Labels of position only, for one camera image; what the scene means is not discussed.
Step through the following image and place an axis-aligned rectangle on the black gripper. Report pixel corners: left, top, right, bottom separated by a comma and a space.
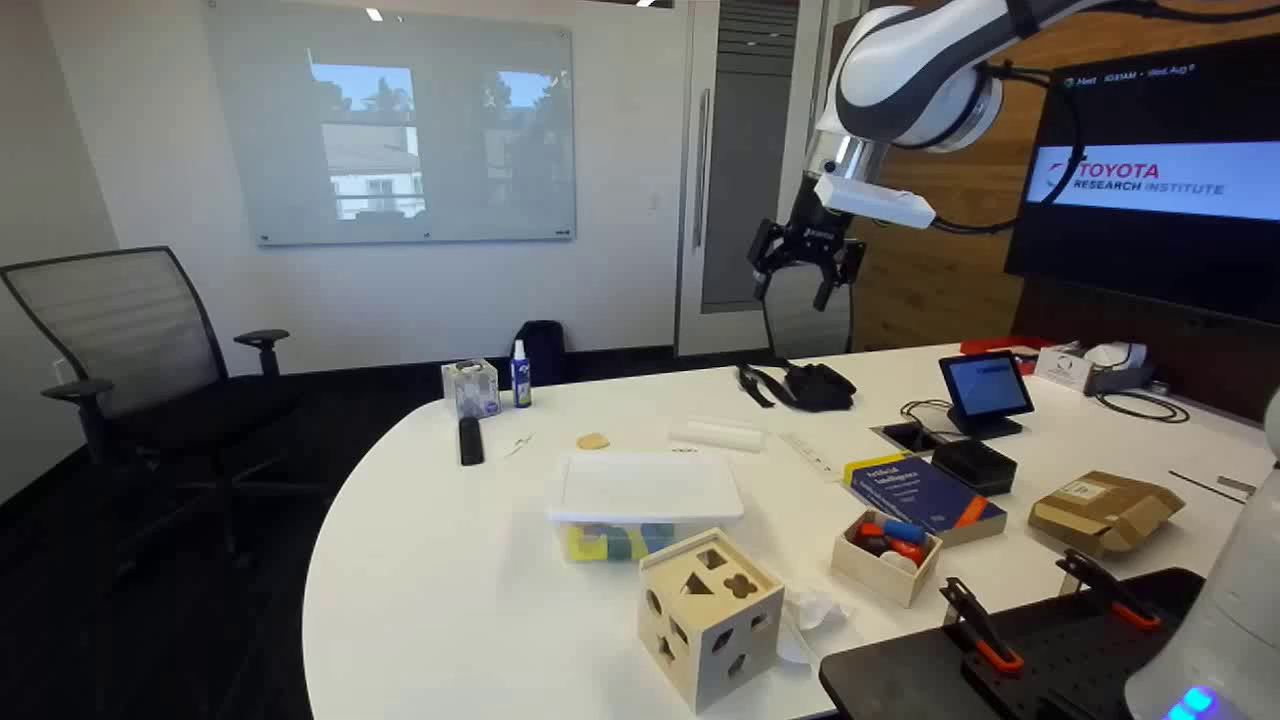
742, 179, 866, 315

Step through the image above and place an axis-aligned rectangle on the small wooden box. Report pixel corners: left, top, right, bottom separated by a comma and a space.
828, 509, 949, 611

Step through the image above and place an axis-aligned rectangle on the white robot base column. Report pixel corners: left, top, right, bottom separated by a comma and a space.
1119, 387, 1280, 720

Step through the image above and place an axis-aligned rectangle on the small black box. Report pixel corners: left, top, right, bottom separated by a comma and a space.
929, 435, 1025, 500

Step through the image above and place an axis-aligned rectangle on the brown cardboard box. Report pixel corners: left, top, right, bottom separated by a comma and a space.
1025, 469, 1188, 560

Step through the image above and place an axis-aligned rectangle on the grey chair backrest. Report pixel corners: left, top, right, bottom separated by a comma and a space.
758, 261, 861, 363

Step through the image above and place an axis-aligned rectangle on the white door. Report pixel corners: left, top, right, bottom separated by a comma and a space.
670, 0, 831, 363

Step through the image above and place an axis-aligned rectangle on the flat black pad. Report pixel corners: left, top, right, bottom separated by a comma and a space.
876, 416, 944, 457

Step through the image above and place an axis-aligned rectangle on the red flat item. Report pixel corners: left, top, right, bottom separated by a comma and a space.
955, 331, 1049, 363

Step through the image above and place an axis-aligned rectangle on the black tablet on stand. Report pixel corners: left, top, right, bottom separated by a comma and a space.
934, 346, 1038, 445

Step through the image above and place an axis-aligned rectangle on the blue hardcover book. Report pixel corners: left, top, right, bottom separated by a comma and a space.
838, 451, 1010, 545

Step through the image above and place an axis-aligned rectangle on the clear lidded plastic bin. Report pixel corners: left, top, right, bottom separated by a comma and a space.
542, 448, 749, 569

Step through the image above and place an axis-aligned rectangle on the orange toy piece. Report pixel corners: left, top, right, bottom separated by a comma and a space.
856, 516, 933, 569

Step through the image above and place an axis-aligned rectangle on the blue spray bottle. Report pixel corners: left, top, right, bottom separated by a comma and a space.
507, 331, 534, 412

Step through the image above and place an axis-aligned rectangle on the white round device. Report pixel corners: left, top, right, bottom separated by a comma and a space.
1080, 336, 1160, 401

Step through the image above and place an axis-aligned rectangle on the wooden shape sorter cube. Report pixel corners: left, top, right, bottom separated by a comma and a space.
633, 524, 786, 715

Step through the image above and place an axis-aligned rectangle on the black remote control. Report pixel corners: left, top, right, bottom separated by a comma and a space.
453, 412, 487, 471

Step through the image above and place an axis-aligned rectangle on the black orange clamp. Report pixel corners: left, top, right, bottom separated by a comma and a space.
934, 572, 1028, 678
1050, 546, 1165, 634

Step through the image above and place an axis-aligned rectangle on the glass whiteboard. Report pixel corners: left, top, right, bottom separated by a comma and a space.
204, 0, 583, 253

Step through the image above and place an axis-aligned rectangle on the black mounting plate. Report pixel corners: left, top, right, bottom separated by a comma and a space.
816, 562, 1211, 720

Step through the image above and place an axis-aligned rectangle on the black mesh office chair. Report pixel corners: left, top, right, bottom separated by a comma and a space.
0, 245, 309, 572

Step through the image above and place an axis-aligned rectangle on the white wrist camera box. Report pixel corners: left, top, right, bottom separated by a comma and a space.
813, 166, 941, 236

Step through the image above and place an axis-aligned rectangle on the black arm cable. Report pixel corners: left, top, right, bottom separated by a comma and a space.
933, 57, 1092, 240

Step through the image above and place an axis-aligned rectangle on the large wall television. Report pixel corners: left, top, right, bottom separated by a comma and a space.
1004, 26, 1280, 331

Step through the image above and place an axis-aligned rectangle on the black coiled cable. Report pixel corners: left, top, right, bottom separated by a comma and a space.
1096, 385, 1197, 428

